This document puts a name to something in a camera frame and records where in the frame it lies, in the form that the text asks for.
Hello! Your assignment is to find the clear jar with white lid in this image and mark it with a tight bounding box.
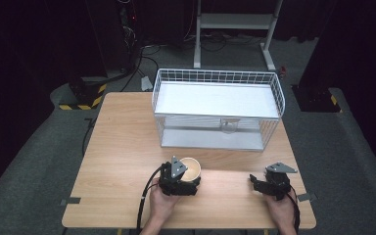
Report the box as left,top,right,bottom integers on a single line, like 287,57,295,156
219,117,242,135

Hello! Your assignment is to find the dark equipment rack with wires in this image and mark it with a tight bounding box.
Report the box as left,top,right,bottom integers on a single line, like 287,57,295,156
115,0,145,73

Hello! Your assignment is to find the black floor cable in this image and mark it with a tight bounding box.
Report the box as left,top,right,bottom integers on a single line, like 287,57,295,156
119,44,162,93

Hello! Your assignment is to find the person's right hand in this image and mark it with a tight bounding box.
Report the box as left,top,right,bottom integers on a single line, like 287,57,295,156
264,189,299,231

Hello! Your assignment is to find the black yellow striped stand base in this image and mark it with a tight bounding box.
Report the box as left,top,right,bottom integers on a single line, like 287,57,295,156
291,84,343,114
58,75,108,112

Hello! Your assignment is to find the white metal stand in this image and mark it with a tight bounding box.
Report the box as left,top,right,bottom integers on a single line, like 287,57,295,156
192,0,284,71

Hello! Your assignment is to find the person's left hand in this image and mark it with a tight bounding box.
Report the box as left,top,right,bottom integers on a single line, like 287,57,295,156
147,177,181,226

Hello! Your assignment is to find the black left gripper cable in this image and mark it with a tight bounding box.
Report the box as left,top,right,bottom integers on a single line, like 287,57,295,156
135,164,165,235

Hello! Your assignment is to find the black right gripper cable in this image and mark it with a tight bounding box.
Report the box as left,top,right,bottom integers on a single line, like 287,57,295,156
287,185,302,233

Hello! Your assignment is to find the white wire shelf rack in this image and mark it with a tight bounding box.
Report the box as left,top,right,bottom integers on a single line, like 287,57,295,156
151,67,287,153

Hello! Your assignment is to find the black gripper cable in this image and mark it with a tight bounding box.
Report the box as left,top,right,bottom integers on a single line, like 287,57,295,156
287,185,302,233
135,164,165,235

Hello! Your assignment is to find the grey power adapter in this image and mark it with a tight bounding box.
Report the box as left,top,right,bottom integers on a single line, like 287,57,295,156
140,75,154,92

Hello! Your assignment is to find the thin black cable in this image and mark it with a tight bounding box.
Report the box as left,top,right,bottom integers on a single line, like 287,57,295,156
81,117,96,158

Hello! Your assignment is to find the cream ceramic mug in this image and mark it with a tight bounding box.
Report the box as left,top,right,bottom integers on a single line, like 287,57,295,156
178,157,203,184

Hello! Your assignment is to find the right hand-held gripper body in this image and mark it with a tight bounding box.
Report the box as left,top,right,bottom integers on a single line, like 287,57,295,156
263,162,299,202

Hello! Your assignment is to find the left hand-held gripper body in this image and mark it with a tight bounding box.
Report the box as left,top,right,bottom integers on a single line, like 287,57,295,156
158,155,200,197

